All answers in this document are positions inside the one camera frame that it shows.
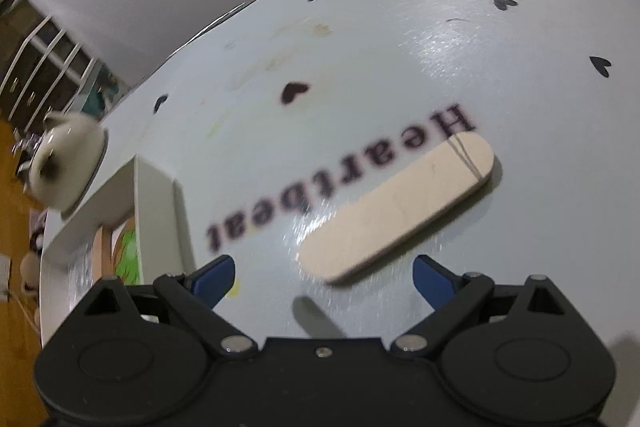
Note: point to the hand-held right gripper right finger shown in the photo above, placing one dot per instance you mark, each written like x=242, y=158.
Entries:
x=432, y=279

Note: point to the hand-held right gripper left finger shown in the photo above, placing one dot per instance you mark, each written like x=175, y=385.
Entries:
x=216, y=276

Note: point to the pale oval wooden board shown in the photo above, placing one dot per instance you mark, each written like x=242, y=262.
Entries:
x=395, y=212

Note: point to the white cardboard box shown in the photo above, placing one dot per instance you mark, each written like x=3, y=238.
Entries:
x=160, y=217

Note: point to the round cork frog coaster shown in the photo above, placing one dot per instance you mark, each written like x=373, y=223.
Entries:
x=127, y=252

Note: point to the white ceramic cat figure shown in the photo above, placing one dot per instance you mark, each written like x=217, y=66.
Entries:
x=62, y=162

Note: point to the white frame drawer cabinet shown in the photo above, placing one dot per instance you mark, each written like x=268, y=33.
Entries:
x=45, y=67

